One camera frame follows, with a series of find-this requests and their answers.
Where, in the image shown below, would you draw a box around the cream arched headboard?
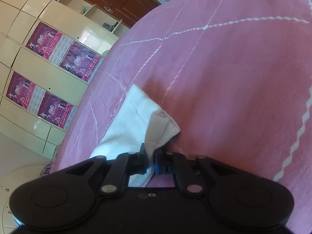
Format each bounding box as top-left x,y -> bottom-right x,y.
0,161 -> 53,232

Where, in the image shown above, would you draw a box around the cream glossy wardrobe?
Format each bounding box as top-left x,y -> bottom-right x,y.
1,0 -> 120,159

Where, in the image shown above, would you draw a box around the pink poster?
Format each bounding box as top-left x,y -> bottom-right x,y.
6,72 -> 77,130
25,22 -> 103,83

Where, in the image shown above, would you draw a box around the pink poster left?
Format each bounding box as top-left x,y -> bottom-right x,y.
6,72 -> 77,130

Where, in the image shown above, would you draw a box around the pink checked bedspread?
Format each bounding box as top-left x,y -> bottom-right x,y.
51,0 -> 311,233

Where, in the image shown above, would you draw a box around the white pants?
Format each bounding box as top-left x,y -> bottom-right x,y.
90,84 -> 180,187

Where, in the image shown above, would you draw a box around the pink poster right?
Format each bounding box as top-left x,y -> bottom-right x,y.
25,22 -> 103,83

